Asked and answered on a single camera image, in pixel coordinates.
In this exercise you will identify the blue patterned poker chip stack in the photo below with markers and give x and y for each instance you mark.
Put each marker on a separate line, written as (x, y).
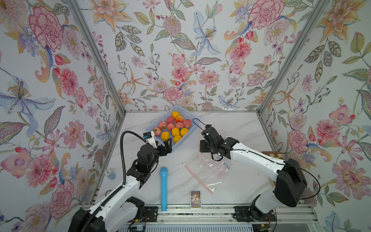
(111, 175)

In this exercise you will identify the pink peach with leaf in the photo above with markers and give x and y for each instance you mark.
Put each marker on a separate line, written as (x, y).
(157, 131)

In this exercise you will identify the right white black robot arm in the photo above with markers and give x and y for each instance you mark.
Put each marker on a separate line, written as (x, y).
(288, 176)

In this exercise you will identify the yellow peach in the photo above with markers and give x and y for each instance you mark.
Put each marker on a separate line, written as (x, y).
(175, 132)
(165, 135)
(175, 114)

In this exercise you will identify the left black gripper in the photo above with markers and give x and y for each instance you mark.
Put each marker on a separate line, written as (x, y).
(168, 149)

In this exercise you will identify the blue perforated plastic basket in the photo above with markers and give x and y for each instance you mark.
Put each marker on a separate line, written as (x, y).
(177, 124)

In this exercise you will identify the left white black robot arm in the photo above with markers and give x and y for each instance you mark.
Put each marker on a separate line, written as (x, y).
(120, 206)

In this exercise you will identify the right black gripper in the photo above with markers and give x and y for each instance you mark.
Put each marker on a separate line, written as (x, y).
(202, 149)

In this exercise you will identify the small purple card box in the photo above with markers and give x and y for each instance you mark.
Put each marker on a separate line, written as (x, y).
(195, 199)

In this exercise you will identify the light blue toy microphone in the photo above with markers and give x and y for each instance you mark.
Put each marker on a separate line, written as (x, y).
(164, 188)

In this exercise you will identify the pink peach centre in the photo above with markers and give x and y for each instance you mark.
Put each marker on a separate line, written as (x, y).
(170, 126)

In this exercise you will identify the yellow peach top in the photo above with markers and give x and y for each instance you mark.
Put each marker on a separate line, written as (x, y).
(175, 114)

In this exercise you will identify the wooden chessboard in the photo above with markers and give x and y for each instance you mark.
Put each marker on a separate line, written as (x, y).
(273, 154)

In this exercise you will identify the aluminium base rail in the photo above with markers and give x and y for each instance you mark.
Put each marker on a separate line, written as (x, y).
(225, 214)

